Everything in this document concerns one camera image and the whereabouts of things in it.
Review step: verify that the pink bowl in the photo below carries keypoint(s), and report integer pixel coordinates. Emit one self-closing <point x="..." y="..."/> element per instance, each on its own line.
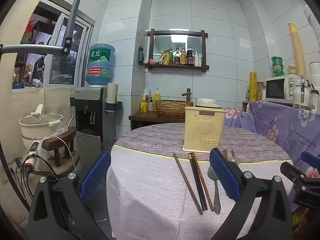
<point x="152" y="62"/>

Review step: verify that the green hanging packet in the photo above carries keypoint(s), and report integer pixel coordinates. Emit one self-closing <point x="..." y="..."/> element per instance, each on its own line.
<point x="141" y="55"/>

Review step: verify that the cream plastic utensil holder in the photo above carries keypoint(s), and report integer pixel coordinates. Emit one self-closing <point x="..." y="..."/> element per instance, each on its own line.
<point x="203" y="130"/>

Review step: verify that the small beige cup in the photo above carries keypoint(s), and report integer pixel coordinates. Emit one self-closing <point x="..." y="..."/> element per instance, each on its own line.
<point x="292" y="69"/>

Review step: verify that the yellow snack packet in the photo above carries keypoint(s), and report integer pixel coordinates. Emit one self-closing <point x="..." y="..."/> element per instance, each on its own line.
<point x="165" y="58"/>

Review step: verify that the small floral pump bottle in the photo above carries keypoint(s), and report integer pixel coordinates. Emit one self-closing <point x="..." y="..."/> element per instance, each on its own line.
<point x="151" y="106"/>

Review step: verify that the window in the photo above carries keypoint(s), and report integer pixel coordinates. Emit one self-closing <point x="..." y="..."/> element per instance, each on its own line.
<point x="62" y="62"/>

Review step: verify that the white bottle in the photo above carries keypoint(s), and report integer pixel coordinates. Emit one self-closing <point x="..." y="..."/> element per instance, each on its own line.
<point x="198" y="59"/>

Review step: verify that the wooden framed mirror shelf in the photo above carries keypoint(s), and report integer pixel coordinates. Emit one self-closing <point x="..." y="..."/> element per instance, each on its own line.
<point x="162" y="42"/>

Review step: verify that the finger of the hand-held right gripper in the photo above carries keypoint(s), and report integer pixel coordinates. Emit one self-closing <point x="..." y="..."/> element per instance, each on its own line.
<point x="311" y="160"/>
<point x="290" y="171"/>

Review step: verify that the purple floral cloth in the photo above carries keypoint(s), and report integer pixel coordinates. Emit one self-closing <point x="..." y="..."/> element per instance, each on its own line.
<point x="282" y="130"/>

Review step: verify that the yellow mug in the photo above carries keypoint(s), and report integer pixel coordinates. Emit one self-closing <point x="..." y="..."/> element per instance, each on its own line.
<point x="143" y="107"/>

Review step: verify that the white foam table cover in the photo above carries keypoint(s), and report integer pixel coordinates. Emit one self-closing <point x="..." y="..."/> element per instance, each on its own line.
<point x="150" y="192"/>

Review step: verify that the dark soy sauce bottle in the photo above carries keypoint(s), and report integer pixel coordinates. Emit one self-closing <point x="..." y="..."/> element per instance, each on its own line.
<point x="190" y="58"/>

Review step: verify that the white microwave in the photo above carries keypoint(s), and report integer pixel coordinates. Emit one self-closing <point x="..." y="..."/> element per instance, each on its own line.
<point x="275" y="88"/>

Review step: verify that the yellow soap dispenser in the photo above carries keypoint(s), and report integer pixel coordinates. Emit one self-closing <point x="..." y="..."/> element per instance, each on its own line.
<point x="156" y="97"/>

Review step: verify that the brown wooden chopstick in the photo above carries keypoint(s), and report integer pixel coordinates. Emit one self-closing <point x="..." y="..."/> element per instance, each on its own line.
<point x="187" y="182"/>
<point x="203" y="185"/>
<point x="225" y="153"/>

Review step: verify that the white tumbler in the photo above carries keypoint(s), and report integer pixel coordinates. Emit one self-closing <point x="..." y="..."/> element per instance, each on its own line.
<point x="315" y="98"/>

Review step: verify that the dark wooden counter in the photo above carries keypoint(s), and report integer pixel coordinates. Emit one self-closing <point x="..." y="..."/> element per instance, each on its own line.
<point x="145" y="117"/>

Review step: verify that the green bottle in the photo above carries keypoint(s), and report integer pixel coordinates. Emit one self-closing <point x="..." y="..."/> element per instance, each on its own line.
<point x="171" y="57"/>

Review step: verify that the wicker sink basin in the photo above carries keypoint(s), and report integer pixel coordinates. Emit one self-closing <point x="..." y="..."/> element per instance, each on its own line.
<point x="173" y="108"/>

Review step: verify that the metal spoon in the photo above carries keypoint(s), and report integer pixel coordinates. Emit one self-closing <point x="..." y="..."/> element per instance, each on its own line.
<point x="212" y="173"/>
<point x="235" y="159"/>

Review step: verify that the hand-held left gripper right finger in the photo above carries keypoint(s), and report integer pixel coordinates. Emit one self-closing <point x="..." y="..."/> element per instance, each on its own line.
<point x="225" y="175"/>

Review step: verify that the grey camera stand pole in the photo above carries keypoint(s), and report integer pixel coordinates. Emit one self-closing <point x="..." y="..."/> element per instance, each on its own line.
<point x="72" y="17"/>

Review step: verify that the amber oil bottle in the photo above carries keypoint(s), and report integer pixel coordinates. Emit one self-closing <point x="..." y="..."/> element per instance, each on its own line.
<point x="183" y="58"/>

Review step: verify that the wooden box shelf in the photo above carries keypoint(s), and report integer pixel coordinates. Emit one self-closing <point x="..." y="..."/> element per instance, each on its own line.
<point x="245" y="106"/>

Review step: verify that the dark wooden stool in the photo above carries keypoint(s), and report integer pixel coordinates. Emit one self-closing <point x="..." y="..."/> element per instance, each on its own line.
<point x="60" y="138"/>

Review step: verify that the blue water jug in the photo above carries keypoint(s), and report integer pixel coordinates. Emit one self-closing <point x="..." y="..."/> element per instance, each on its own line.
<point x="100" y="65"/>

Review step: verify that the dark wooden chopstick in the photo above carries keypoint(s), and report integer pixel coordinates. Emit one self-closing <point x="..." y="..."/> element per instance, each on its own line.
<point x="198" y="185"/>

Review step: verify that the grey water dispenser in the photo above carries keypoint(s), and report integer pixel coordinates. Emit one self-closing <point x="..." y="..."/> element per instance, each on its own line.
<point x="86" y="105"/>

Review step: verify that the grey woven tablecloth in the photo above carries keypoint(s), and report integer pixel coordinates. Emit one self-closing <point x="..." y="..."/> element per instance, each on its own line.
<point x="150" y="140"/>

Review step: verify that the yellow roll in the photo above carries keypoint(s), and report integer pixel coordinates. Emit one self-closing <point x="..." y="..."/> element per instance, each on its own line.
<point x="253" y="87"/>

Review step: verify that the white cup dispenser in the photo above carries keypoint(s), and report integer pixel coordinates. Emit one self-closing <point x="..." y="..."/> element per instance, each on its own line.
<point x="112" y="92"/>

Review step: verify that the white cup stack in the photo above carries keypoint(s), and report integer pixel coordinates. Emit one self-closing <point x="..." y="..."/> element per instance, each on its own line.
<point x="312" y="27"/>

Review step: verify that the yellow paper cup stack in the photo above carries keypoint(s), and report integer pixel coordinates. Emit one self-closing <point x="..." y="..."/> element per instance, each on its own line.
<point x="296" y="47"/>

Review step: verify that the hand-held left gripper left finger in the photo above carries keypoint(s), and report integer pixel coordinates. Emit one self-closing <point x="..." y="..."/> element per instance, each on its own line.
<point x="96" y="175"/>

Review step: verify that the cream cooking pot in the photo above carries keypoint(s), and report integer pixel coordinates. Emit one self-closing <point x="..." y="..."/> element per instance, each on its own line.
<point x="32" y="130"/>

